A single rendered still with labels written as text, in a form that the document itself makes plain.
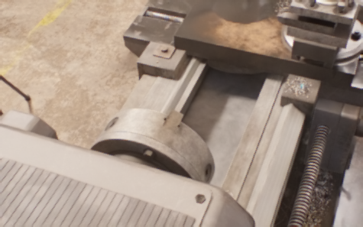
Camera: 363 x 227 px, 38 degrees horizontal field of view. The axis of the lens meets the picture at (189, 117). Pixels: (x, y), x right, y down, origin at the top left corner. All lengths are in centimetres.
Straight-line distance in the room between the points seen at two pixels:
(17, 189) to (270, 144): 85
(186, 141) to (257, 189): 40
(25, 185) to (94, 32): 254
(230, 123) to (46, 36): 189
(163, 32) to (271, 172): 65
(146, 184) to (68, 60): 240
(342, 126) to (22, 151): 108
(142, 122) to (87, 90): 190
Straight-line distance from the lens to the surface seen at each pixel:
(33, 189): 79
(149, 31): 179
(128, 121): 103
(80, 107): 282
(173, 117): 103
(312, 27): 148
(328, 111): 164
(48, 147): 84
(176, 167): 99
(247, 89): 179
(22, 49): 329
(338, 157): 178
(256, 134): 150
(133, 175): 78
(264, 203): 134
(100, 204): 75
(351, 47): 164
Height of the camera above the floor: 195
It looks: 46 degrees down
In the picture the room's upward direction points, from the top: 3 degrees counter-clockwise
